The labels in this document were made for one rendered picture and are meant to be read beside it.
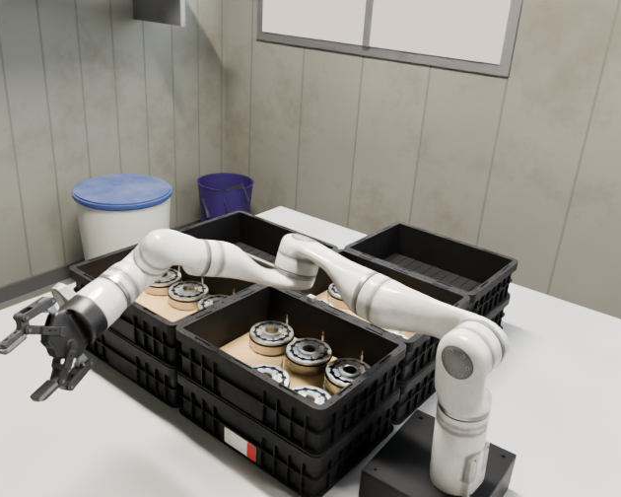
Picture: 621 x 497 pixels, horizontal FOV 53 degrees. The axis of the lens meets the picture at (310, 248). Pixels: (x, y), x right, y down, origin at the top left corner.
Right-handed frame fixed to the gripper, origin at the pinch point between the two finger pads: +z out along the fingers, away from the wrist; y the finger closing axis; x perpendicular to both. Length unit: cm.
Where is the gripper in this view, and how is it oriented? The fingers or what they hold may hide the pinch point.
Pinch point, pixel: (21, 374)
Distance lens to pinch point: 100.8
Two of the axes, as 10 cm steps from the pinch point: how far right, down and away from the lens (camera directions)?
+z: -4.5, 5.5, -7.0
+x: -8.4, 0.0, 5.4
